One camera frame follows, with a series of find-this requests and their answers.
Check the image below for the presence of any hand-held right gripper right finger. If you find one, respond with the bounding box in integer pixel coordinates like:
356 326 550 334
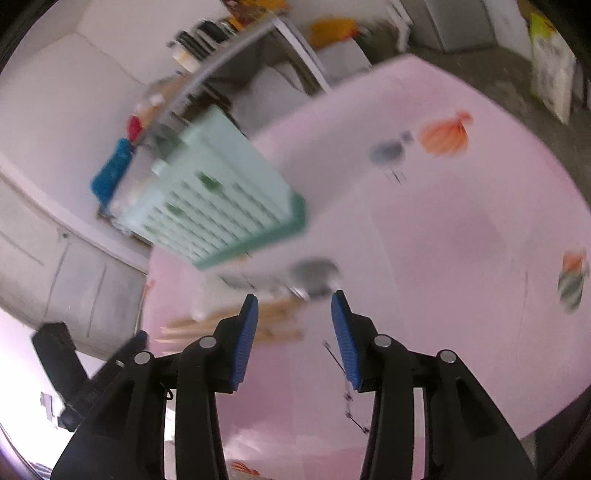
330 290 539 480

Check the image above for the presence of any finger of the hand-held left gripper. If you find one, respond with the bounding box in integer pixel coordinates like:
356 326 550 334
69 331 149 421

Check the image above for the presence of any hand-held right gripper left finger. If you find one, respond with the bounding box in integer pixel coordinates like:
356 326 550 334
50 293 259 480

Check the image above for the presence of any pile of wooden chopsticks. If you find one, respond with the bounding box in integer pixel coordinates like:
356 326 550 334
154 295 305 344

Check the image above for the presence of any metal spoon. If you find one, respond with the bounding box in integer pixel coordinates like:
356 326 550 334
288 258 342 301

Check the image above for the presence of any mint green utensil holder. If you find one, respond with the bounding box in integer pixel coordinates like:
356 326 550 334
124 105 308 271

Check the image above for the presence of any white panelled door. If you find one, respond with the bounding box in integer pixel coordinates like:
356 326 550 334
0 152 148 361

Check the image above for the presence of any pink printed tablecloth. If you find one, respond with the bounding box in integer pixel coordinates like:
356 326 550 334
139 53 591 480

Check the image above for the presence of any large white wrapped bundle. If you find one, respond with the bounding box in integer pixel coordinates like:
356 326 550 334
108 152 162 241

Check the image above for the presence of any blue cloth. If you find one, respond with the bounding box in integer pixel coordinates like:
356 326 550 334
91 138 134 208

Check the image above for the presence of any white sack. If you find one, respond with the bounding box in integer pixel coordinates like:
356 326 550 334
233 62 310 137

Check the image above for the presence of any white storage box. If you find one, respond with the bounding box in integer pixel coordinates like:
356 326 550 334
318 39 372 86

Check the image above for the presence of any white side table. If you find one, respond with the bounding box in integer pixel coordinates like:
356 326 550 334
152 14 333 134

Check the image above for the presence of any yellow plastic bag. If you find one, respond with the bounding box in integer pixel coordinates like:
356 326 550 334
310 17 358 49

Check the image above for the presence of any green yellow rice bag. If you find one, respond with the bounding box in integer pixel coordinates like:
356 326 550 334
526 9 578 124

